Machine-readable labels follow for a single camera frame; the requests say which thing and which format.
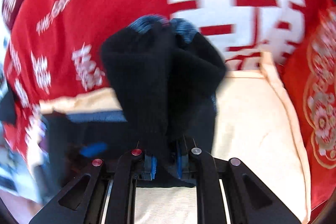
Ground black pants blue trim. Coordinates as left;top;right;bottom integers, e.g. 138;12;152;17
44;15;227;188

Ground peach seat cushion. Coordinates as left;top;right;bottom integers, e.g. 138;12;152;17
39;52;311;223

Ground red sofa cover white characters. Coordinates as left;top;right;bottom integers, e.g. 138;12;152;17
1;0;331;157

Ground red embroidered pillow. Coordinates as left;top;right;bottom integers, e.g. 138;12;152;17
281;6;335;209

